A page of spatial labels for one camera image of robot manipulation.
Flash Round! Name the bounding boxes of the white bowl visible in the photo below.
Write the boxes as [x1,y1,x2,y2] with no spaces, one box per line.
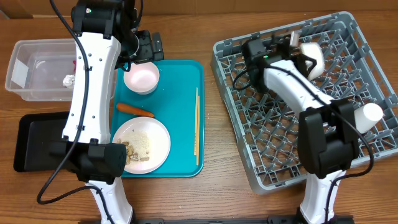
[300,42,325,80]

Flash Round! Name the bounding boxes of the pink bowl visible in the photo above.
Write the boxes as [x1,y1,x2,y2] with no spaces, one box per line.
[124,62,160,95]

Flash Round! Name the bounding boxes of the white cup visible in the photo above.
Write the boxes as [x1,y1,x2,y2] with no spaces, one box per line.
[354,103,384,134]

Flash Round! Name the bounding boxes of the foil ball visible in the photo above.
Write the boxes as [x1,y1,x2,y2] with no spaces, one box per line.
[62,75,75,89]

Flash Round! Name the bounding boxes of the pink dinner plate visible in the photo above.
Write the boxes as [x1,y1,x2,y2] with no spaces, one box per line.
[113,117,171,175]

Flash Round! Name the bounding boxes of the peanuts and rice scraps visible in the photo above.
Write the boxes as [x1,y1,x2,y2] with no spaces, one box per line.
[116,131,152,165]

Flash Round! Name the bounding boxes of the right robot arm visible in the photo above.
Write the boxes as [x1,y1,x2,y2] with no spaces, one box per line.
[241,37,359,223]

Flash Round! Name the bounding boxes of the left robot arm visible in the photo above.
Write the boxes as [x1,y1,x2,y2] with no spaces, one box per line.
[49,0,164,223]

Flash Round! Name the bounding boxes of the grey dishwasher rack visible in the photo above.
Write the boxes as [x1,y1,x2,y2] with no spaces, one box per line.
[211,11,397,195]

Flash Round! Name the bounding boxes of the teal serving tray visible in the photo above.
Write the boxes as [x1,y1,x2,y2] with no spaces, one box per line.
[114,60,205,178]

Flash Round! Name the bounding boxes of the orange carrot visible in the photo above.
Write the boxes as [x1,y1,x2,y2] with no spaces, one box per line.
[116,103,155,118]

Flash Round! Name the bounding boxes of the wooden chopstick left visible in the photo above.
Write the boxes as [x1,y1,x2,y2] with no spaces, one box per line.
[194,88,198,156]

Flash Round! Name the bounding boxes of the wooden chopstick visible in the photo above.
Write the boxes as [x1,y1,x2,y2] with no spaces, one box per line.
[194,88,198,156]
[195,96,200,166]

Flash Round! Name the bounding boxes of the wooden chopstick right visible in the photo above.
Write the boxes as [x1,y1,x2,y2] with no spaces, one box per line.
[195,96,200,166]

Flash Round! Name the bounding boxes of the clear plastic bin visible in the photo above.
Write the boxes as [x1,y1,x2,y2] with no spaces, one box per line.
[5,39,76,101]

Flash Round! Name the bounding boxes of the black tray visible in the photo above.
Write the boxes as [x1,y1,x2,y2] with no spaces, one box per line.
[13,111,69,172]

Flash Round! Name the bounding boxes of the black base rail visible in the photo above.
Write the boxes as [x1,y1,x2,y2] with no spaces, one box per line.
[77,214,354,224]

